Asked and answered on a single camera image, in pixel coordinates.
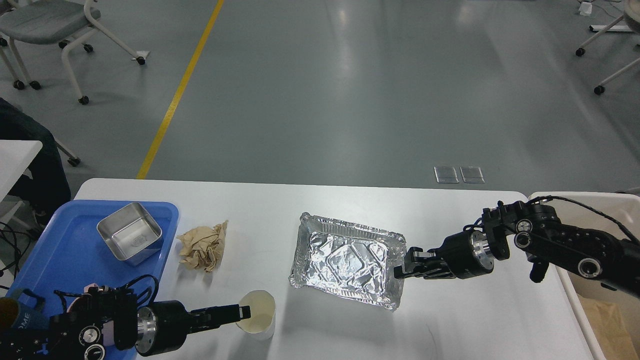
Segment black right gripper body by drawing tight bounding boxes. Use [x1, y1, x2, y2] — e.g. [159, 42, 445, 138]
[438, 231, 495, 280]

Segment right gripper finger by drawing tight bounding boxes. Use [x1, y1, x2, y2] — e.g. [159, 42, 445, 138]
[393, 246, 456, 280]

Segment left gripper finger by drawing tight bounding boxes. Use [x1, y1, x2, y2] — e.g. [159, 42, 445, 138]
[190, 304, 252, 333]

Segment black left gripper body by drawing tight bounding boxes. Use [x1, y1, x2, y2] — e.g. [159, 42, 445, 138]
[135, 300, 198, 357]

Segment cream paper cup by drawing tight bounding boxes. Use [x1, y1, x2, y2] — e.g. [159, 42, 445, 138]
[235, 289, 277, 341]

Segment brown paper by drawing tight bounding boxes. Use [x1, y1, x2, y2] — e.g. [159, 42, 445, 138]
[177, 220, 229, 273]

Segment aluminium foil tray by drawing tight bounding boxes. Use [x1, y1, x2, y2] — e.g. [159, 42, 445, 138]
[288, 212, 407, 312]

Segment stainless steel rectangular container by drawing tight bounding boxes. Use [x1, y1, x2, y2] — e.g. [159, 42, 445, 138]
[96, 202, 163, 267]

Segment pink mug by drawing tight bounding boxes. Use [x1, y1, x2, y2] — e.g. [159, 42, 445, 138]
[71, 283, 103, 302]

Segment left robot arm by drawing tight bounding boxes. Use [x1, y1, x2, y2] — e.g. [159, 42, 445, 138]
[1, 274, 252, 360]

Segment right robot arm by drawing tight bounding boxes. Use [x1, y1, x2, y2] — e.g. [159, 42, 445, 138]
[393, 194, 640, 297]

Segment right floor socket plate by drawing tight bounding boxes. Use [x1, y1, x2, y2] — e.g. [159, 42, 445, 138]
[459, 166, 486, 184]

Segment floor socket plate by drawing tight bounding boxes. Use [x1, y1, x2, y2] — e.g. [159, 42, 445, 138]
[433, 166, 460, 184]
[459, 166, 486, 184]

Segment left floor socket plate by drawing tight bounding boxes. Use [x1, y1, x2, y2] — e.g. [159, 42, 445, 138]
[433, 166, 460, 184]

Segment blue plastic tray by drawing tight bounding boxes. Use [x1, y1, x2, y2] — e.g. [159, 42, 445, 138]
[9, 200, 179, 317]

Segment dark blue mug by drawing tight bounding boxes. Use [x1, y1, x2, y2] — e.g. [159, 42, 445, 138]
[0, 288, 50, 332]

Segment beige waste bin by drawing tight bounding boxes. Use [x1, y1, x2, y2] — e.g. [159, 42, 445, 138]
[530, 191, 640, 360]

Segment walking person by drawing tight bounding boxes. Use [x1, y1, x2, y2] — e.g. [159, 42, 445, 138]
[0, 98, 71, 229]

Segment white side table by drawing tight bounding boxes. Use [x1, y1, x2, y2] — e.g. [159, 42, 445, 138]
[0, 139, 42, 199]

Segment white power adapter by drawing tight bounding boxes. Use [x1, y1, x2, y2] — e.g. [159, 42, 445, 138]
[578, 1, 593, 17]

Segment white chair base right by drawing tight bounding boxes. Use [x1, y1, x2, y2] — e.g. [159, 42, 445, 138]
[575, 0, 640, 96]

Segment grey office chair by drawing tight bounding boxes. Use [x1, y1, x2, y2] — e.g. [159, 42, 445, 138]
[0, 0, 146, 105]

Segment black cables left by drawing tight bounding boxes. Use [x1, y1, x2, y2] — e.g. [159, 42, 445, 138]
[0, 220, 31, 291]

